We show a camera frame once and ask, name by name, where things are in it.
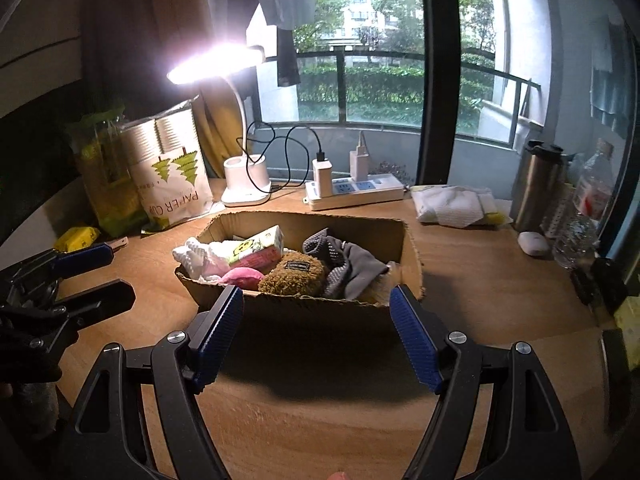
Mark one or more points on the yellow packet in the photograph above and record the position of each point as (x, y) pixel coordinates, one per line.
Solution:
(77, 239)

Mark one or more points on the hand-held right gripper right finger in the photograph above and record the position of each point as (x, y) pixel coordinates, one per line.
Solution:
(415, 340)

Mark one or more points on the pink and yellow carton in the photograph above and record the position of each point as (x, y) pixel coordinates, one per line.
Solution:
(255, 247)

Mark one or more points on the white textured towel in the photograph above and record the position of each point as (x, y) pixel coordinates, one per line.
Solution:
(200, 257)

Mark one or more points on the grey and white sock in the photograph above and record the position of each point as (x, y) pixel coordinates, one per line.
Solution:
(345, 267)

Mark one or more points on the steel thermos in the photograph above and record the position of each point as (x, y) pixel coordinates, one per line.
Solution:
(537, 185)

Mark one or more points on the brown plush sponge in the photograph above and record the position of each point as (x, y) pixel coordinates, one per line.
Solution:
(292, 275)

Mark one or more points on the green paper cup pack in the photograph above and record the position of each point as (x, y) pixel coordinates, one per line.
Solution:
(105, 185)

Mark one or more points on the black object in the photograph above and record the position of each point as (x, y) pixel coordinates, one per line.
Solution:
(600, 285)

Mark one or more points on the white paper cup pack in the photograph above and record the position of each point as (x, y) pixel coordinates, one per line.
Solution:
(170, 175)

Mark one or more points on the blue hanging cloth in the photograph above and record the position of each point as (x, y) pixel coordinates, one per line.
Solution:
(610, 100)

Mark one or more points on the white desk lamp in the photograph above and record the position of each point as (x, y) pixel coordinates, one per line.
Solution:
(245, 180)

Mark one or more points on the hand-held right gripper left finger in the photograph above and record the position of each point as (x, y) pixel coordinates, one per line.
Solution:
(220, 340)

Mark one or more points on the dark hanging garment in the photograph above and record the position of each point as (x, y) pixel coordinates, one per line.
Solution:
(288, 57)

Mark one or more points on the white cloth pack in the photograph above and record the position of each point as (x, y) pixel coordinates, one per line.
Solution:
(450, 207)

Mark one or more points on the person's right hand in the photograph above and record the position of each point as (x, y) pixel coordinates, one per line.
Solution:
(338, 476)

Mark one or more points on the black window frame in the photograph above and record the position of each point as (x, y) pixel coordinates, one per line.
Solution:
(440, 60)

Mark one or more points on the white power strip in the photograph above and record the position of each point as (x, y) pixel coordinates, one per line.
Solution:
(360, 192)

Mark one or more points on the white plug adapter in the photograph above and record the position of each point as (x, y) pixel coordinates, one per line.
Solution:
(359, 162)

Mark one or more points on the white earbud case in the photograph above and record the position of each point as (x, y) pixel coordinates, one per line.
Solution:
(533, 243)

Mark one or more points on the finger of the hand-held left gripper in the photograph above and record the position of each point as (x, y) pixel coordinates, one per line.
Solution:
(85, 257)
(110, 295)

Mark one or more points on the black balcony railing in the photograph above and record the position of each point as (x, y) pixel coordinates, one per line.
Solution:
(380, 55)

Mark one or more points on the cardboard box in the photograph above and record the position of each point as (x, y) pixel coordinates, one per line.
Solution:
(405, 255)

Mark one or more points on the clear water bottle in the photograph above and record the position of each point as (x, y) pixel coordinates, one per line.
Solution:
(590, 200)

